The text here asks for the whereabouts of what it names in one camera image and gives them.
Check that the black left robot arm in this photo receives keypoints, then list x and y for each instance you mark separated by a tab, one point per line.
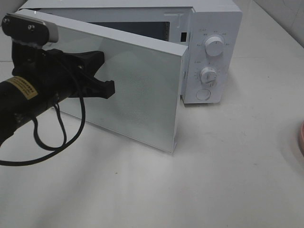
19	101

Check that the white microwave oven body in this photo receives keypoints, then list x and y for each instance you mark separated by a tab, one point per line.
185	22

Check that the round white door button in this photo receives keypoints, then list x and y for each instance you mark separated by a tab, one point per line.
203	94

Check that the white timer knob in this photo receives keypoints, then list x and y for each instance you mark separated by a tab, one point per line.
208	75

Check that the pink round plate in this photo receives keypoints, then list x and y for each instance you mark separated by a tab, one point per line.
301	138

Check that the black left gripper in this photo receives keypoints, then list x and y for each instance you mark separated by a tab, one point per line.
59	75

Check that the upper white power knob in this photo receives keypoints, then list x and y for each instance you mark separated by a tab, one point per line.
214	45

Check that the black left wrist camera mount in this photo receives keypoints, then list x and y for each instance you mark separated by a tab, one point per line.
28	36

